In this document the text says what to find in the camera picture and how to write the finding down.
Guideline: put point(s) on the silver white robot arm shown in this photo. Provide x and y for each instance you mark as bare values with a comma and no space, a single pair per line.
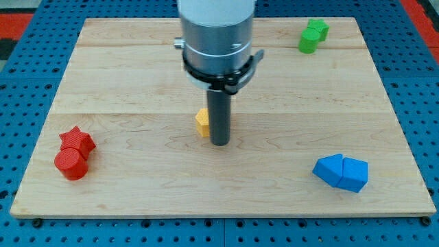
216,43

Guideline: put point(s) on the red star block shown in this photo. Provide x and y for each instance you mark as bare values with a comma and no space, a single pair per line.
77,140

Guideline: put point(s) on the green star block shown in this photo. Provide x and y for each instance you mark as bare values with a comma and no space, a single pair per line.
320,26

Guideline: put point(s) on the yellow hexagon block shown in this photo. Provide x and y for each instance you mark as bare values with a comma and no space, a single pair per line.
202,122

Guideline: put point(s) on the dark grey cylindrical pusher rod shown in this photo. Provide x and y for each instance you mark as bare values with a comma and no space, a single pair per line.
219,117

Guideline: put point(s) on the light wooden board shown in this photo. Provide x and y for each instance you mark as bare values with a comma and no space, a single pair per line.
125,86

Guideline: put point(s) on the blue block left piece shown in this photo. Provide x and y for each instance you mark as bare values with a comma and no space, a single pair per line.
330,169

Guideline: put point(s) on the green cylinder block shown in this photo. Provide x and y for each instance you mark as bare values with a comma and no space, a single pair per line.
309,40

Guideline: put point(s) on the blue pentagon block right piece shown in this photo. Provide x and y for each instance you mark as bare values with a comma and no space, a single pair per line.
354,175

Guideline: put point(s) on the red cylinder block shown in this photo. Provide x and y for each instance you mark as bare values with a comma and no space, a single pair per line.
71,164

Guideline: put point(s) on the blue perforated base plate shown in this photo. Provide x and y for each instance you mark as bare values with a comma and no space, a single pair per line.
34,69

